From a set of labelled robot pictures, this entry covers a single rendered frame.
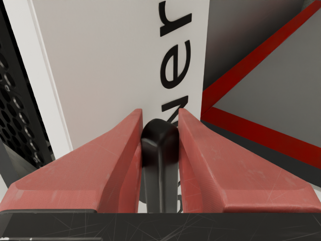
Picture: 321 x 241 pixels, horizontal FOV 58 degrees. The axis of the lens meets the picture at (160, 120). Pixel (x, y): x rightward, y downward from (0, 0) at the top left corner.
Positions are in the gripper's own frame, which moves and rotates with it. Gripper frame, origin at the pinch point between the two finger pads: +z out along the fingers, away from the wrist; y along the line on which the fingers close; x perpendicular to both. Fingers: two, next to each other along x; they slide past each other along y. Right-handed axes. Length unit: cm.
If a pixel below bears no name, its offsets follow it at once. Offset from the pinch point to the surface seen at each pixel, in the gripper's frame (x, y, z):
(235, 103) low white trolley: 13.3, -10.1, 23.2
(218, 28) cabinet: 7.0, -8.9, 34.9
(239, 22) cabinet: 8.0, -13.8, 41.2
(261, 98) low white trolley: 13.2, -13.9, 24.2
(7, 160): 8.8, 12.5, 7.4
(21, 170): 15.8, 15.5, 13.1
